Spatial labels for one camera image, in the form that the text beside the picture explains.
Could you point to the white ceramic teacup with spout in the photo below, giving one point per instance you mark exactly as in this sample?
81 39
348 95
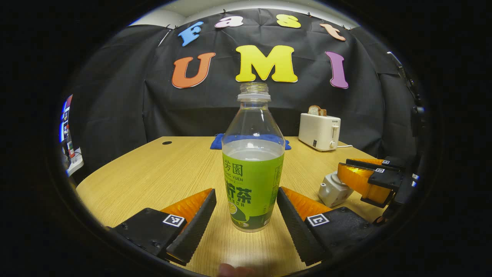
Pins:
333 190

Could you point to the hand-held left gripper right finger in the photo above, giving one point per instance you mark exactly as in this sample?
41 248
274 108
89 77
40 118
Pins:
298 227

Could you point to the small red cap bottle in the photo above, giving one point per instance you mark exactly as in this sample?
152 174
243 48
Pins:
71 150

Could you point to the white side table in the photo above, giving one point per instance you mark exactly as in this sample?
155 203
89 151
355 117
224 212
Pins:
76 163

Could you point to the bread slice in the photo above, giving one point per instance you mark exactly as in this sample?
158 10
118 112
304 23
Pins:
316 110

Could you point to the blue towel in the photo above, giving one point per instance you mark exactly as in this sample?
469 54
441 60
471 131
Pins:
217 141

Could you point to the green label water bottle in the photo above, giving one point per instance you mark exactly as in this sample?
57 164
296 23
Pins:
251 181

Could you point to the computer monitor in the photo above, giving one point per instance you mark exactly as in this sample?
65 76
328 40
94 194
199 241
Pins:
65 119

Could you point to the white toaster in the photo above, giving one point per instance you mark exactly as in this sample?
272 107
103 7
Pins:
319 132

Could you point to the black backdrop cloth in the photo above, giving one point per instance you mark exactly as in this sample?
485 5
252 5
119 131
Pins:
161 111

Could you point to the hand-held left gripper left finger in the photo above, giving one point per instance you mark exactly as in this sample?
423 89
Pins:
192 231

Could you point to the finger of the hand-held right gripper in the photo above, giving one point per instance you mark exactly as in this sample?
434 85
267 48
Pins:
384 164
357 181

